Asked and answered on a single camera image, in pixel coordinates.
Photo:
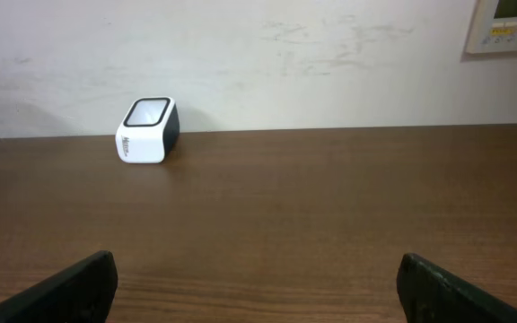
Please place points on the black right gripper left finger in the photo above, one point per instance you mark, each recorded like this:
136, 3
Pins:
82, 292

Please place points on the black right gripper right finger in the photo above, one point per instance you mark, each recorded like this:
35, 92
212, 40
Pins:
430, 294

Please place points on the white barcode scanner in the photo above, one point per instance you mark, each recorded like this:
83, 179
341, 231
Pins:
149, 130

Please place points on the beige wall control panel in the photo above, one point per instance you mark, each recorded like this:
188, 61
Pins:
493, 27

